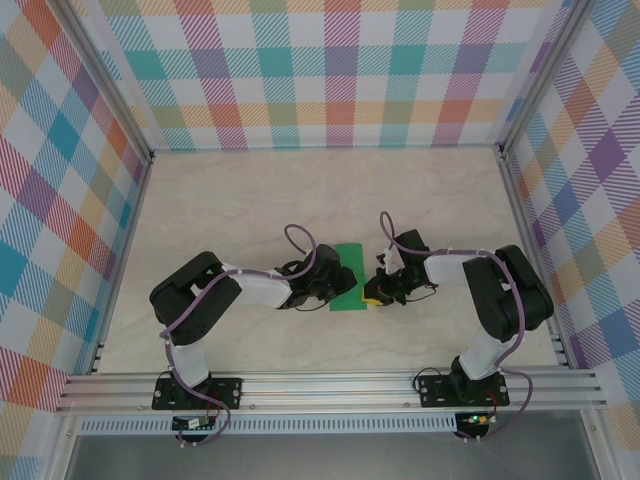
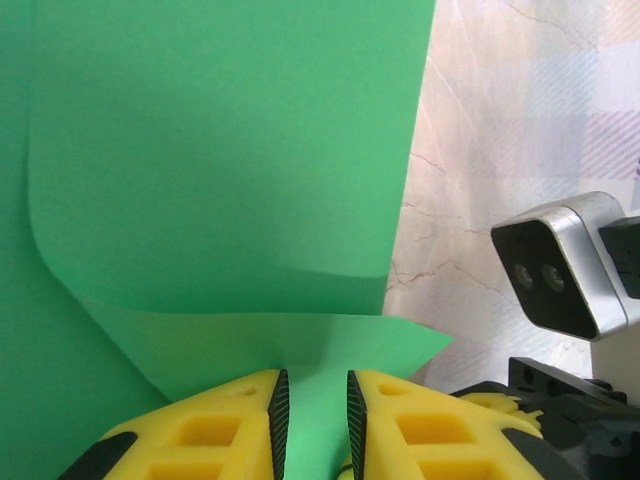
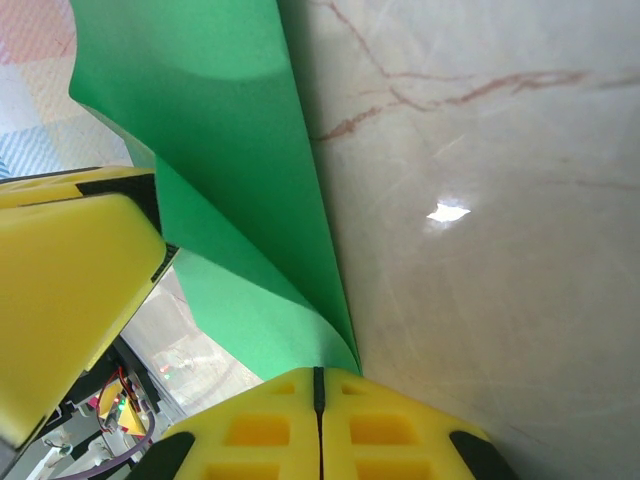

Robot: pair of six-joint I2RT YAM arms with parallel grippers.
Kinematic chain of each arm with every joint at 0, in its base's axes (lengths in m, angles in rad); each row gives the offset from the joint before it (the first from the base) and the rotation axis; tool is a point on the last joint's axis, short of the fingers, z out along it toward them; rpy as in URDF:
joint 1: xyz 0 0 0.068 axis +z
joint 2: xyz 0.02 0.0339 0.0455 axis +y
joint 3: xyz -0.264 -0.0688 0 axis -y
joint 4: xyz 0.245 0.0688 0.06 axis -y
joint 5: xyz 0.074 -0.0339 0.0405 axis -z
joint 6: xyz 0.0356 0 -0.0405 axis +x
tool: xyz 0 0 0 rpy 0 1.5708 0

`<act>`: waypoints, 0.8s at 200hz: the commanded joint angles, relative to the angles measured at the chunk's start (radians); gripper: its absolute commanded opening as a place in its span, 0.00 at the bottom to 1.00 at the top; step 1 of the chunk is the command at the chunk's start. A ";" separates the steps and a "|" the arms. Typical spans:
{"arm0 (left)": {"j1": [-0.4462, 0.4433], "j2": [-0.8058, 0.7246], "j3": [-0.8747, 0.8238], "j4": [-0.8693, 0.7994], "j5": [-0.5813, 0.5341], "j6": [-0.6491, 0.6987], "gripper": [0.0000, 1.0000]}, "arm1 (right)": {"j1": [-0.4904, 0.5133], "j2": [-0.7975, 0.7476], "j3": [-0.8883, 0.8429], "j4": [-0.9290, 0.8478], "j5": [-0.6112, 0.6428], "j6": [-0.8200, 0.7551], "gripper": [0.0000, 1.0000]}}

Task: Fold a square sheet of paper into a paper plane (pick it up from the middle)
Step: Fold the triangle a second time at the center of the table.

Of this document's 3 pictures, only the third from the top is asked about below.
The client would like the circuit board with yellow tape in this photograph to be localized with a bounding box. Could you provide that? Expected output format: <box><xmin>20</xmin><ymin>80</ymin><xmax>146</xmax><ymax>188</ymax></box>
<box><xmin>97</xmin><ymin>384</ymin><xmax>146</xmax><ymax>436</ymax></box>

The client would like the green paper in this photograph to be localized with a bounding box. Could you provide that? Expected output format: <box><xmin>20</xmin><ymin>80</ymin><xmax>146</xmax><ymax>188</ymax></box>
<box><xmin>67</xmin><ymin>0</ymin><xmax>362</xmax><ymax>384</ymax></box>

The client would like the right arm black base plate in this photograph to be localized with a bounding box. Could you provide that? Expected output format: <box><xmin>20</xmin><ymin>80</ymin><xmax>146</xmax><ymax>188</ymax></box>
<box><xmin>112</xmin><ymin>339</ymin><xmax>166</xmax><ymax>416</ymax></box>

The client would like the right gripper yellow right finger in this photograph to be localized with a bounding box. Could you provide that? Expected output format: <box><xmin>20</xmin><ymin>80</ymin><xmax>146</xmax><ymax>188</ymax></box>
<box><xmin>317</xmin><ymin>367</ymin><xmax>519</xmax><ymax>480</ymax></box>

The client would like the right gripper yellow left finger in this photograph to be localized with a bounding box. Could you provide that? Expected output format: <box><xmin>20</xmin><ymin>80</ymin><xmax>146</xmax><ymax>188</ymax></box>
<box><xmin>124</xmin><ymin>367</ymin><xmax>322</xmax><ymax>480</ymax></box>

